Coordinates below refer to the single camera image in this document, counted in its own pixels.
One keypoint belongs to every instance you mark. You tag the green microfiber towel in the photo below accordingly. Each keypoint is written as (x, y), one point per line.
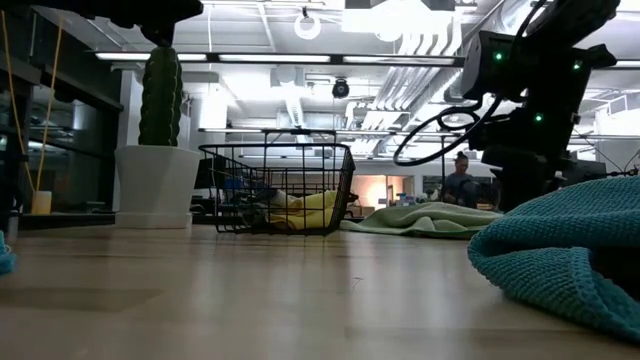
(425, 220)

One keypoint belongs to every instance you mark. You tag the yellow microfiber towel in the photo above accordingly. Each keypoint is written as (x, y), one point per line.
(315, 212)

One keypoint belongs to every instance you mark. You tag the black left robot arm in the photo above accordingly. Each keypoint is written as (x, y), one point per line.
(125, 12)

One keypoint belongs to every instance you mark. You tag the white plant pot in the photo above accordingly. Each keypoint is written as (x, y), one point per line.
(155, 185)

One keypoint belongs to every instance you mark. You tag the green cactus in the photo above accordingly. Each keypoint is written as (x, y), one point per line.
(161, 95)

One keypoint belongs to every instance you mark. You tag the teal microfiber towel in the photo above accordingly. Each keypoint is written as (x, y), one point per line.
(6, 257)
(545, 240)

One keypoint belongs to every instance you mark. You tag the black ceiling camera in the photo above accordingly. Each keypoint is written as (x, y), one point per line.
(340, 89)

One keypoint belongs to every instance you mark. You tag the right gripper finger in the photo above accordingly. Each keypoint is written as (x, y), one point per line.
(520, 190)

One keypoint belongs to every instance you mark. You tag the person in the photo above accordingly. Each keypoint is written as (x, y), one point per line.
(457, 185)

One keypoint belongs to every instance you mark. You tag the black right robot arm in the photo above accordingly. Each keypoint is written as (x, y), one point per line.
(540, 60)

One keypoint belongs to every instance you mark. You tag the yellow cup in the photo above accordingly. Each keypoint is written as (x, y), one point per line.
(41, 203)

